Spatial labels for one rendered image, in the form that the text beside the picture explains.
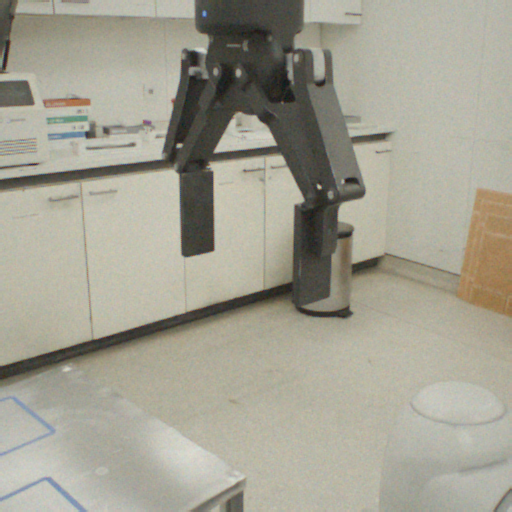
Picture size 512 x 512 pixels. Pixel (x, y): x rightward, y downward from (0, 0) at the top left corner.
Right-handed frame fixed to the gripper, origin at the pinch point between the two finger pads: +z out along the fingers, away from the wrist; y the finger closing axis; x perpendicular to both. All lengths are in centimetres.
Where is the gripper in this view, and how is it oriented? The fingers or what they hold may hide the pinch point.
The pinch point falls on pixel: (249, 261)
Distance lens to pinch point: 49.4
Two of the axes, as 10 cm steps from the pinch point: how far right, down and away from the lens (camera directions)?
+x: -7.8, 1.8, -6.0
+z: 0.0, 9.6, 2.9
